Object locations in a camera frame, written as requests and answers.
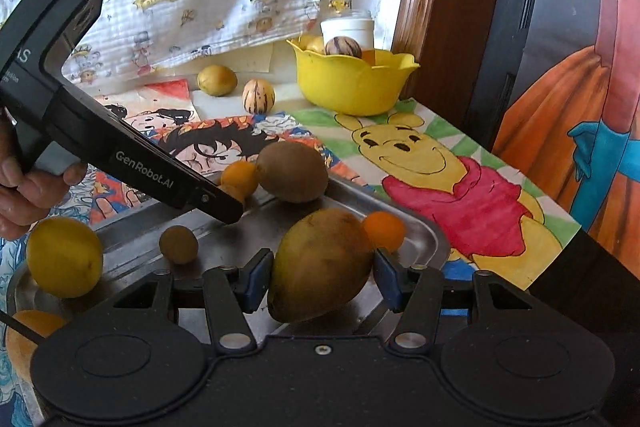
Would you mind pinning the large yellow lemon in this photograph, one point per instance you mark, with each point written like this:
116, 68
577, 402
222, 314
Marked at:
65, 257

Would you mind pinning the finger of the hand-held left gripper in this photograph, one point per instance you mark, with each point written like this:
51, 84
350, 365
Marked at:
222, 207

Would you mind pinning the person's left hand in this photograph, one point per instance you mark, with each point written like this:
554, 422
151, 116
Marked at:
35, 202

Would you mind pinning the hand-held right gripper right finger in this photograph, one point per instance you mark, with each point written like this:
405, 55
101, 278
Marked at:
387, 279

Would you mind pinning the green-brown pear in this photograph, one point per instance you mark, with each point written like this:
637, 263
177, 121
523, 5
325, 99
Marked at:
320, 264

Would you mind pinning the yellow-green apple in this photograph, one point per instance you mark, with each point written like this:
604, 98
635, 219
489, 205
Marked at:
216, 81

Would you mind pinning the spiky-haired anime drawing sheet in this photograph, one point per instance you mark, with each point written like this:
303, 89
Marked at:
210, 142

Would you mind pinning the round tan-orange fruit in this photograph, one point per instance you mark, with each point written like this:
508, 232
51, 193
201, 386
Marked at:
22, 359

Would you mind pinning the striped pepino melon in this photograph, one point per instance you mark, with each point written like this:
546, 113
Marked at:
342, 46
258, 96

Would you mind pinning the cartoon boy drawing sheet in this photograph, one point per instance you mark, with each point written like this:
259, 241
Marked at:
165, 93

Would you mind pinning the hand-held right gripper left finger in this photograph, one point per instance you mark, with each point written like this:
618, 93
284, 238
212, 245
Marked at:
257, 279

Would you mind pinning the yellow plastic bowl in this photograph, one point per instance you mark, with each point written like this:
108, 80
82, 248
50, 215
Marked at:
350, 87

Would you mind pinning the yellow bear drawing sheet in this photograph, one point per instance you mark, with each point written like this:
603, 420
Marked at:
450, 187

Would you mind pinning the small yellow-brown round fruit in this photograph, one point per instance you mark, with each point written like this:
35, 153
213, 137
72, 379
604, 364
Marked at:
178, 245

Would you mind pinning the small orange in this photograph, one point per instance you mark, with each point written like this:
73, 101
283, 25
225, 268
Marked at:
385, 231
240, 176

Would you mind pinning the metal tray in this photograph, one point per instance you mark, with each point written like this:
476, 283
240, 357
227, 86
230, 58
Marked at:
225, 239

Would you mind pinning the wooden door frame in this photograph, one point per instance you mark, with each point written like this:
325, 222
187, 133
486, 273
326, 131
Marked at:
440, 32

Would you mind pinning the white plastic jar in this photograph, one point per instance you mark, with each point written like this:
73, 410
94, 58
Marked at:
350, 29

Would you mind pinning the wall poster orange dress figure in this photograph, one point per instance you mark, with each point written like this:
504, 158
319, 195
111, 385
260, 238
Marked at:
575, 117

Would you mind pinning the brown kiwi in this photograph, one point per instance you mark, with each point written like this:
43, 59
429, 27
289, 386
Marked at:
292, 172

